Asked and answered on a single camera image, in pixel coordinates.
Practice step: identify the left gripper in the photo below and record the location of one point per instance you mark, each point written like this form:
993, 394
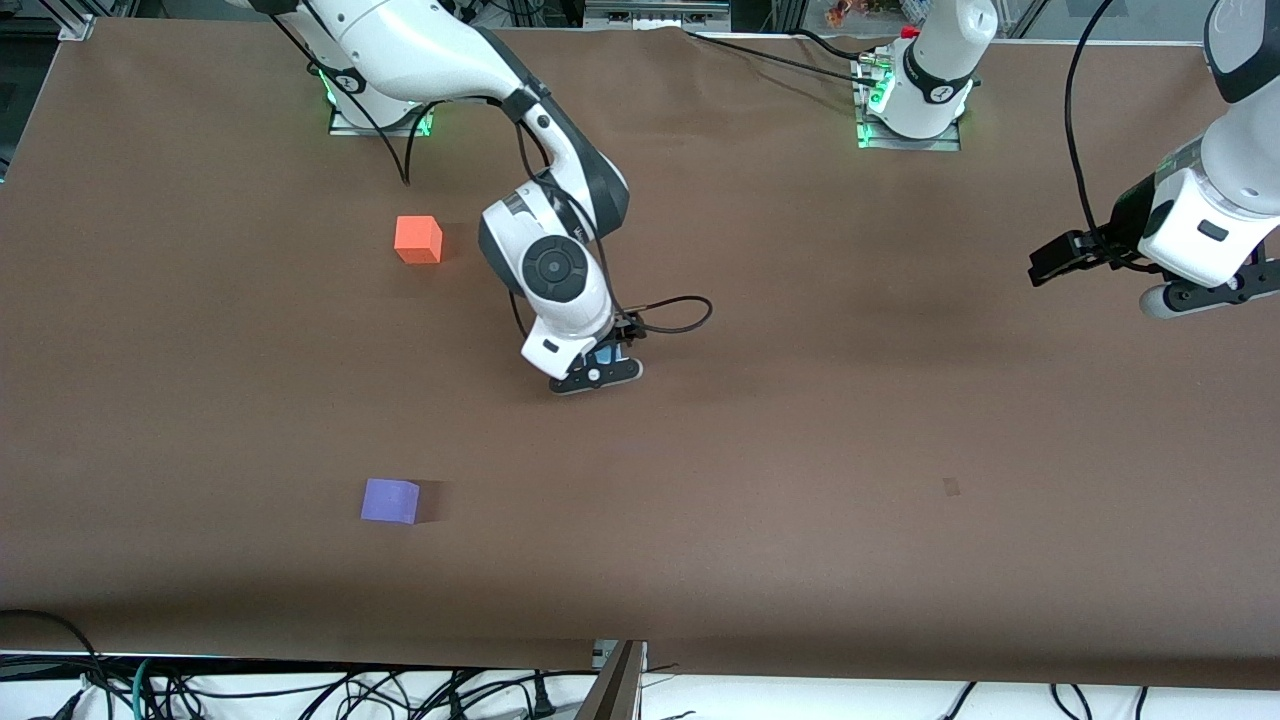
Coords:
1118, 236

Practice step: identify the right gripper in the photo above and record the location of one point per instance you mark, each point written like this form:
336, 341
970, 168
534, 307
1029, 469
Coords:
626, 329

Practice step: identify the light blue foam block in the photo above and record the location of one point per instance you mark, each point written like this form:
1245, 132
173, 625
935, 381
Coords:
611, 355

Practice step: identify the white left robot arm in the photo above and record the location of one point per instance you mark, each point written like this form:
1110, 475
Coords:
935, 60

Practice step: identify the orange foam block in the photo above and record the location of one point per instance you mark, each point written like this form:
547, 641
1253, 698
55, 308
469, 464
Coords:
415, 240

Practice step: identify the purple foam block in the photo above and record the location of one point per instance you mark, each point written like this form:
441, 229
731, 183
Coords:
388, 500

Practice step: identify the brown table cover sheet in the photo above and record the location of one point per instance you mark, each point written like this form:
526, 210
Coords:
640, 560

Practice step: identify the orange coloured background object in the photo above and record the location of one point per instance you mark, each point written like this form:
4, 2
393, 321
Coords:
860, 10

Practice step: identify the grey power strip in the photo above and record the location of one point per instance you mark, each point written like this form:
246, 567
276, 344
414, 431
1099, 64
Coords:
655, 12

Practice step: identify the black power plug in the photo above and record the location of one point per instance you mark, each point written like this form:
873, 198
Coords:
542, 700

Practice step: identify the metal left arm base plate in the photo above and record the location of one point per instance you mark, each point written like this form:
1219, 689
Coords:
905, 142

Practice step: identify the brown angled post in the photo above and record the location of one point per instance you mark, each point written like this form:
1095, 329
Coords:
615, 690

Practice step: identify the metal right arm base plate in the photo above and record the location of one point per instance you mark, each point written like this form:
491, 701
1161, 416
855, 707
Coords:
345, 128

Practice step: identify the aluminium frame corner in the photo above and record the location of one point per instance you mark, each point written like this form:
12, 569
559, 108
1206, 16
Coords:
72, 22

